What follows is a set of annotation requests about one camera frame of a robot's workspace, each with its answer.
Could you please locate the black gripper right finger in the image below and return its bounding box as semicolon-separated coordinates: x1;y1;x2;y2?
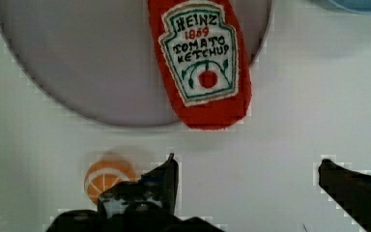
318;159;371;232

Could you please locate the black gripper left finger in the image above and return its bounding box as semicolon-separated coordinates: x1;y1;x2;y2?
46;155;222;232

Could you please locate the red plush ketchup bottle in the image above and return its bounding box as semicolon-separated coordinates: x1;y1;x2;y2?
147;0;251;130

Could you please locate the grey round plate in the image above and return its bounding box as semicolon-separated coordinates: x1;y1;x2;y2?
0;0;273;128

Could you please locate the plush orange slice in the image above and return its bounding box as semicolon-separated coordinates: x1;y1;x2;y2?
83;159;137;205

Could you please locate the blue bowl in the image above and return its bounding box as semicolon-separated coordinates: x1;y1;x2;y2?
313;0;371;15

